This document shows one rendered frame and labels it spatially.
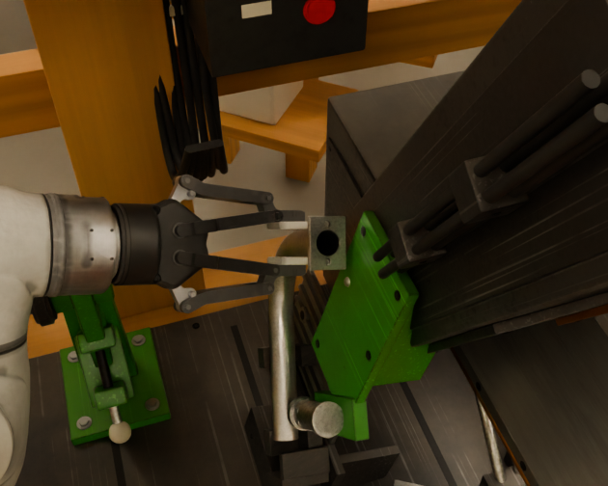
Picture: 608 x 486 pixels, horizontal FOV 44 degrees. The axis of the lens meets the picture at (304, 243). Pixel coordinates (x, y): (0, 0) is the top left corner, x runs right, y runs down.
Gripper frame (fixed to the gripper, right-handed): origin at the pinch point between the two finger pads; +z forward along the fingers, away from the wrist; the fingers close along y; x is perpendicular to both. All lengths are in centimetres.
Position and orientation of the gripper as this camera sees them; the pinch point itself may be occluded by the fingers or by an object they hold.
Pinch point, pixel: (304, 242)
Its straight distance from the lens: 78.3
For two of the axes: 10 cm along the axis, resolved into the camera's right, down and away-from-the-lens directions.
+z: 8.7, -0.1, 4.9
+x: -4.9, 0.0, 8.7
